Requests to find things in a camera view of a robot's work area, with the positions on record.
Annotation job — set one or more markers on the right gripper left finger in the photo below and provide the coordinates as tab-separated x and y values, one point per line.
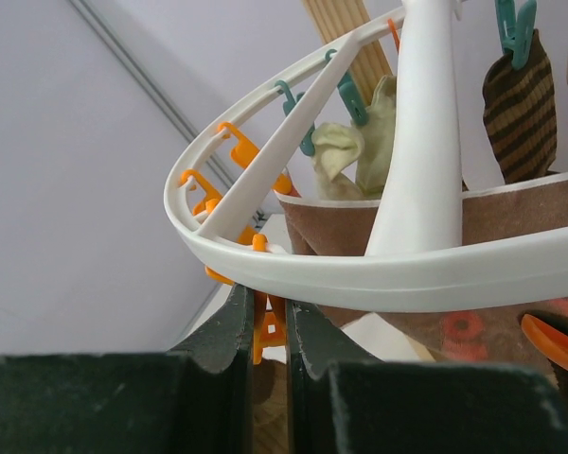
194	398

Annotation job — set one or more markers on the brown printed cloth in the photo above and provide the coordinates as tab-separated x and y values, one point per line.
467	303

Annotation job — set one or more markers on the striped brown sock right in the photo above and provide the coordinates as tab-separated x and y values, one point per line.
520	115

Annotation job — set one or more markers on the orange clip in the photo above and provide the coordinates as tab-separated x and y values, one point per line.
549	341

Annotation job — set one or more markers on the cream sock on hanger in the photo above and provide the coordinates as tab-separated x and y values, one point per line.
352	163

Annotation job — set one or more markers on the yellow clip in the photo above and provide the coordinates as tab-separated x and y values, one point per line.
269	323
218	277

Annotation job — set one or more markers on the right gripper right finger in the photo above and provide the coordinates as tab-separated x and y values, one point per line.
344	400

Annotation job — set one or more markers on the white round clip hanger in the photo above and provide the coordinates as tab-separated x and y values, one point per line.
317	251

